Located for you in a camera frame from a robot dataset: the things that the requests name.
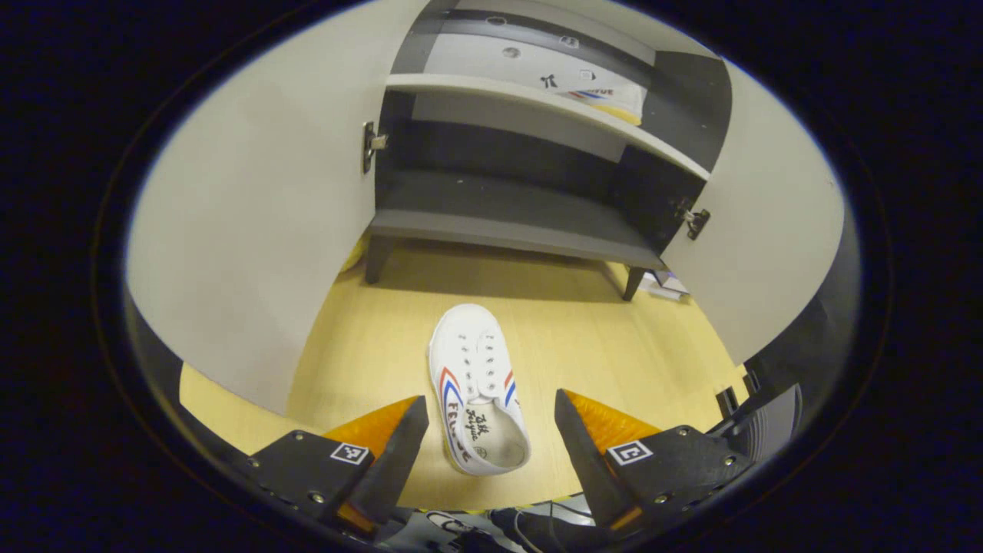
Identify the metal door hinge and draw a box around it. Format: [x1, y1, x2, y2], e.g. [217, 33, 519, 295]
[674, 198, 712, 241]
[362, 121, 389, 174]

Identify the white canvas shoe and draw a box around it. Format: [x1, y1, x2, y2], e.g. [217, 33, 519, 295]
[428, 303, 532, 477]
[568, 83, 646, 126]

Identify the grey cabinet door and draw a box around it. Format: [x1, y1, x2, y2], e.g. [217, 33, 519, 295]
[660, 58, 846, 366]
[125, 0, 432, 416]

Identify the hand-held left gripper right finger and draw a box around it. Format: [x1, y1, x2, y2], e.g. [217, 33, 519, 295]
[554, 389, 757, 531]

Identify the white book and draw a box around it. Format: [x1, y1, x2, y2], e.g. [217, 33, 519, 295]
[649, 270, 690, 300]

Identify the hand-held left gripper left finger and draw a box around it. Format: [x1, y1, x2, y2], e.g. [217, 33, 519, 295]
[246, 396, 429, 536]

